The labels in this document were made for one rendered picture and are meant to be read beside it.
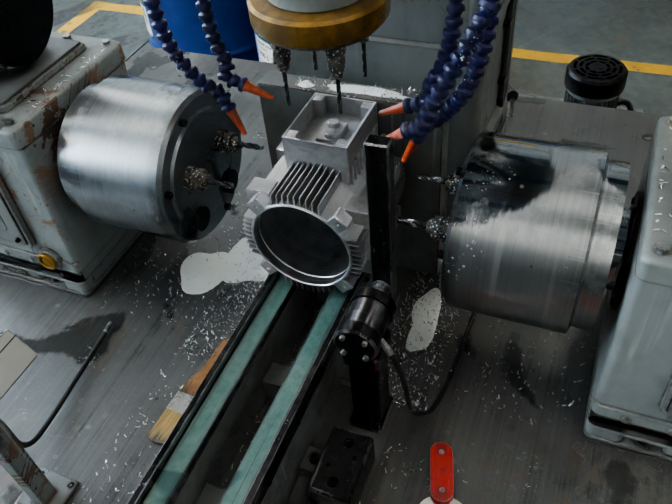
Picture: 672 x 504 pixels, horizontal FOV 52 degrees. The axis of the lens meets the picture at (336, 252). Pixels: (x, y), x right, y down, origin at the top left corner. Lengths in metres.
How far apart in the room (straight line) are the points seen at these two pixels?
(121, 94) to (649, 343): 0.81
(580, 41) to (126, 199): 2.89
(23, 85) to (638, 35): 3.08
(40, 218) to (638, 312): 0.92
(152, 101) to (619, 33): 2.97
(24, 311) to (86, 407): 0.27
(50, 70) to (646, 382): 0.99
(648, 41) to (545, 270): 2.93
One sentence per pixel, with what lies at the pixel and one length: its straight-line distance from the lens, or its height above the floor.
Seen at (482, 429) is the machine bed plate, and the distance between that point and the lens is 1.06.
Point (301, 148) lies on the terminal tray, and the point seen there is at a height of 1.13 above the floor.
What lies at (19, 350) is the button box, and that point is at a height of 1.06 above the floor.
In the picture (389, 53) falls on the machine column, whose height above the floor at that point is 1.15.
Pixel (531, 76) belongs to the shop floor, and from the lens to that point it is 3.35.
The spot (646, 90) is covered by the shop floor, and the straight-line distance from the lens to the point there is 3.35.
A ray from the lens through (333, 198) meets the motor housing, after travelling 0.96.
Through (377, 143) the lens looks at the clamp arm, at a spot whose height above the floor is 1.25.
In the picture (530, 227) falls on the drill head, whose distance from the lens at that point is 0.85.
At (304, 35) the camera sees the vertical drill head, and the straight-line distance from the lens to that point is 0.84.
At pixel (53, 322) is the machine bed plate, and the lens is 1.32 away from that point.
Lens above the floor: 1.70
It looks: 45 degrees down
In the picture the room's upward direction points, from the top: 6 degrees counter-clockwise
